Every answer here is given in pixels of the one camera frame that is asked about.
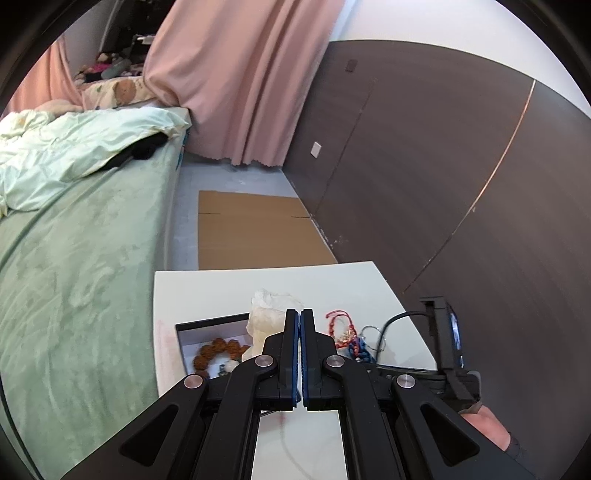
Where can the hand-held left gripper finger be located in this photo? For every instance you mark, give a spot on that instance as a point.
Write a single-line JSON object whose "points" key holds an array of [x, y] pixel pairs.
{"points": [[296, 360], [304, 360]]}

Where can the silver bangle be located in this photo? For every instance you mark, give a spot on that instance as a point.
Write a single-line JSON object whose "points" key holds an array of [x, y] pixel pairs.
{"points": [[364, 328]]}

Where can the black jewelry box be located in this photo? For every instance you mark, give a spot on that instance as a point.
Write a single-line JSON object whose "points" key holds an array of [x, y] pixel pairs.
{"points": [[184, 341]]}

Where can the person's right hand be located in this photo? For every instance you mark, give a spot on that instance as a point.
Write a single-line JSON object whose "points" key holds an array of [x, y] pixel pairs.
{"points": [[485, 427]]}

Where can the white crumpled tissue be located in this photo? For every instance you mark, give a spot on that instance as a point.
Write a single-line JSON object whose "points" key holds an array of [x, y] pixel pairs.
{"points": [[268, 318]]}

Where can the white side table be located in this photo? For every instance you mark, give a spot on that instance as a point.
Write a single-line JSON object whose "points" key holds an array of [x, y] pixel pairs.
{"points": [[277, 281]]}

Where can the flat cardboard sheet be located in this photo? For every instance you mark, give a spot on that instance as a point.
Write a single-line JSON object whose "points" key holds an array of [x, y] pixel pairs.
{"points": [[258, 230]]}

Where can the bed with green sheet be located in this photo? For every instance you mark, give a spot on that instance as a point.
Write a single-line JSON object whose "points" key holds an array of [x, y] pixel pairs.
{"points": [[92, 277]]}

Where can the dark cloth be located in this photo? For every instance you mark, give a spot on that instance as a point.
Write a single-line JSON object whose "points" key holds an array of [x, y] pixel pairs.
{"points": [[145, 147]]}

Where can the wide pink curtain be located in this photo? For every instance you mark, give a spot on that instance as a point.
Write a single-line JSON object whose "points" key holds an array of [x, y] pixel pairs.
{"points": [[240, 83]]}

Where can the pale green duvet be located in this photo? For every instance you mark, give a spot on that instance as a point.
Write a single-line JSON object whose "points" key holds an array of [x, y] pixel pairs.
{"points": [[69, 143]]}

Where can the bear print pillow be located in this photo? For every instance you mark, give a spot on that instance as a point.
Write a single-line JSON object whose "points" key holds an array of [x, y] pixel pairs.
{"points": [[120, 90]]}

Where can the pile of plush toys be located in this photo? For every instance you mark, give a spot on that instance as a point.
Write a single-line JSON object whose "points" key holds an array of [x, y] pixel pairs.
{"points": [[108, 67]]}

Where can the beige pillow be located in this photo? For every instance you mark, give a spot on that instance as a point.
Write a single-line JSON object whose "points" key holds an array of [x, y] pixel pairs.
{"points": [[57, 106]]}

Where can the narrow pink curtain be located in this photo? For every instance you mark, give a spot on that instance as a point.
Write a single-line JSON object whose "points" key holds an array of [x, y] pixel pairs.
{"points": [[51, 78]]}

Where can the white wall socket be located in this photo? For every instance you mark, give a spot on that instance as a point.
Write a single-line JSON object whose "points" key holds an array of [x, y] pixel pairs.
{"points": [[316, 150]]}

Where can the dark wall plate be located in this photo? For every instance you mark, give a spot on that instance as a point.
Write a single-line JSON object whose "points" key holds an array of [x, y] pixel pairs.
{"points": [[351, 65]]}

